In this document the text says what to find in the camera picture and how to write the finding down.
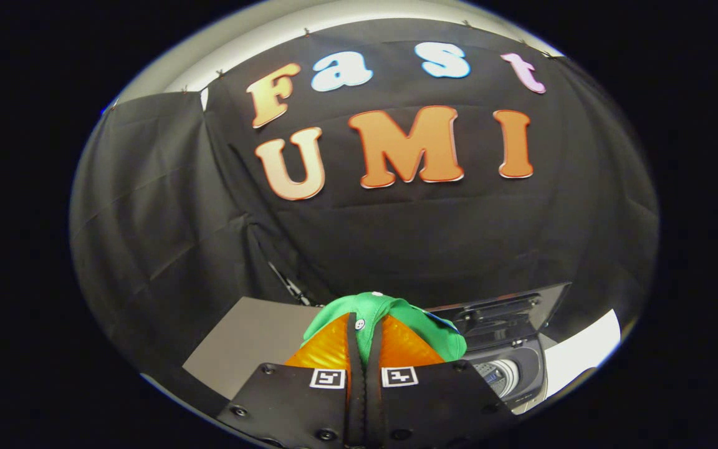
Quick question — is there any thin black rod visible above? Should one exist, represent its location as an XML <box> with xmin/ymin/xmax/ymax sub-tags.
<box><xmin>266</xmin><ymin>261</ymin><xmax>313</xmax><ymax>306</ymax></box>

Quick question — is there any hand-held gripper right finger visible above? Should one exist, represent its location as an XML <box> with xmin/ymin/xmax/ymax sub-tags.
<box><xmin>365</xmin><ymin>315</ymin><xmax>519</xmax><ymax>449</ymax></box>

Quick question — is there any black backdrop cloth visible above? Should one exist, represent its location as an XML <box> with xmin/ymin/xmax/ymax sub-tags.
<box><xmin>69</xmin><ymin>17</ymin><xmax>660</xmax><ymax>400</ymax></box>

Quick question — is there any green shirt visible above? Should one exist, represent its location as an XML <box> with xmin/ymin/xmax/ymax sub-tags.
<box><xmin>301</xmin><ymin>291</ymin><xmax>467</xmax><ymax>369</ymax></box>

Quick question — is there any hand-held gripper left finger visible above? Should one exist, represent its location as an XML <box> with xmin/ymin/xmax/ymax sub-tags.
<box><xmin>216</xmin><ymin>312</ymin><xmax>366</xmax><ymax>449</ymax></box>

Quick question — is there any white paper sheet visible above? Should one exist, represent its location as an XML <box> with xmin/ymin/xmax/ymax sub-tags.
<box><xmin>543</xmin><ymin>309</ymin><xmax>621</xmax><ymax>400</ymax></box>

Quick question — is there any grey washing machine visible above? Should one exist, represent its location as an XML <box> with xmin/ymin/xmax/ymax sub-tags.
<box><xmin>464</xmin><ymin>334</ymin><xmax>550</xmax><ymax>415</ymax></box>

